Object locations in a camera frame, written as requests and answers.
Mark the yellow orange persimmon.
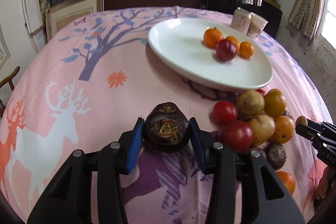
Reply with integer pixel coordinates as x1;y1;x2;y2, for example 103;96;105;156
264;89;286;118

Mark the large red plum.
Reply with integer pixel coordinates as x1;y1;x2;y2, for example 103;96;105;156
218;120;253;153

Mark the dark red plum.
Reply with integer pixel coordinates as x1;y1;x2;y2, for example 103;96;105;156
216;39;237;62

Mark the framed picture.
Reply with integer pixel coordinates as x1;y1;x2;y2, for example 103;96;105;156
46;0;104;40

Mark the yellow passion fruit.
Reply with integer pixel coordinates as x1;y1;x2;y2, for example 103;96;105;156
235;90;265;121

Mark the red cherry tomato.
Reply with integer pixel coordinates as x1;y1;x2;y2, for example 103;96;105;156
213;101;238;124

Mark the middle small orange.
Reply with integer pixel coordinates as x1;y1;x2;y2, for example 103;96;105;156
226;36;240;52

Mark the white oval plate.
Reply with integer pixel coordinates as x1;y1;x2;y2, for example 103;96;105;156
148;18;273;92

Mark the small orange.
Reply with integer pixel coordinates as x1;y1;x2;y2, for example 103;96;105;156
239;42;254;59
226;36;240;52

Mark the small brown longan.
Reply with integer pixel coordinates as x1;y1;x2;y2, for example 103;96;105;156
295;115;308;126

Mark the right small orange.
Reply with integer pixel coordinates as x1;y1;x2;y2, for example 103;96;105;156
239;42;254;59

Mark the patterned curtain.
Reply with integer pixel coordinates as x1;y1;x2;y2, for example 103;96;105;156
288;0;322;40

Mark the right hand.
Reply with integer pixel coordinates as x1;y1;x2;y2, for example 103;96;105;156
313;166;332;200

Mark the orange at table edge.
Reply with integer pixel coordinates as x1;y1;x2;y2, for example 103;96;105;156
276;171;295;195

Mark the orange with stem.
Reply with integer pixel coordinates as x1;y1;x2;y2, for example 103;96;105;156
203;27;224;49

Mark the wooden chair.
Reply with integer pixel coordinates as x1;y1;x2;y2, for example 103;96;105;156
0;65;21;119

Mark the pink drink can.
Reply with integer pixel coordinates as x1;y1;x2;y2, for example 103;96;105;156
230;7;251;35

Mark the white paper cup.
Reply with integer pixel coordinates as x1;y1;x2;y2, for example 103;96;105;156
247;12;268;39

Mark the orange persimmon with calyx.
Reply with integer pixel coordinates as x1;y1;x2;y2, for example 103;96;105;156
268;115;295;144

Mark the pink printed tablecloth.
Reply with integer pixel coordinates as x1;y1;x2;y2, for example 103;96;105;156
1;6;333;223

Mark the pale striped pepino melon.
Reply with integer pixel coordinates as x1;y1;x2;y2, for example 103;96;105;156
249;114;275;146

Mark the small red tomato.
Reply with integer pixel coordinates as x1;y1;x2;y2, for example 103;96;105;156
256;89;266;97

